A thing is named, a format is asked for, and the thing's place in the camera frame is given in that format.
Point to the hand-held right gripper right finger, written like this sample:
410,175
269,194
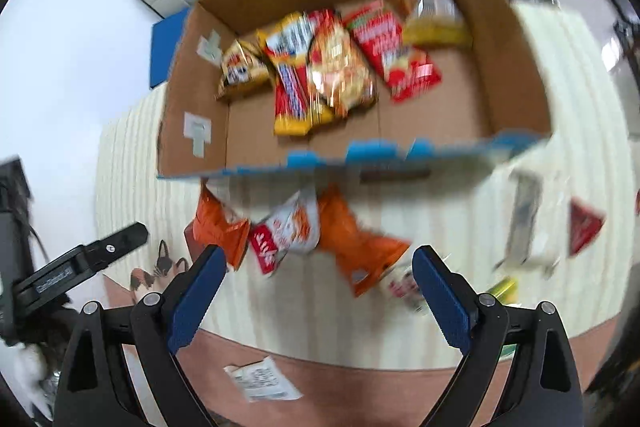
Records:
442,299

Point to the yellow brown snack packet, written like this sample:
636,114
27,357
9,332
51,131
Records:
242,69

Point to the orange snack packet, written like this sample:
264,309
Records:
360,247
220,229

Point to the white printed sachet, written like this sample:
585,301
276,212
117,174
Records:
262,378

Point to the blue cushion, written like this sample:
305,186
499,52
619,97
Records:
165,52

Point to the yellow white snack packet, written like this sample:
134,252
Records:
430,14

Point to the cardboard box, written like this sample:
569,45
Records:
450,107

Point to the red triangular packet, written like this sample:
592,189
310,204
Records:
585,227

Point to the small red white packet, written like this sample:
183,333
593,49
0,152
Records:
405,289

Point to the clear orange noodle packet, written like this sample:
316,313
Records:
340,77

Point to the yellow green snack bar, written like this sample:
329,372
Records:
502,288

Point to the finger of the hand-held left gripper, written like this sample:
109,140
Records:
112,248

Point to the large red snack packet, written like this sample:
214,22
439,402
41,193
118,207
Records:
395,57

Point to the striped cat tablecloth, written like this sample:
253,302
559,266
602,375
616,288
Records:
145,187

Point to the yellow blue red snack packet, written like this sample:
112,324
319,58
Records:
290,99

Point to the white red snack packet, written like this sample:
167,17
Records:
285,232

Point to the clear white snack pack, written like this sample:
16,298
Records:
530,217

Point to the white fluffy fabric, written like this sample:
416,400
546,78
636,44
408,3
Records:
25,369

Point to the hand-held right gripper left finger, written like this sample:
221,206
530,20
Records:
197,297

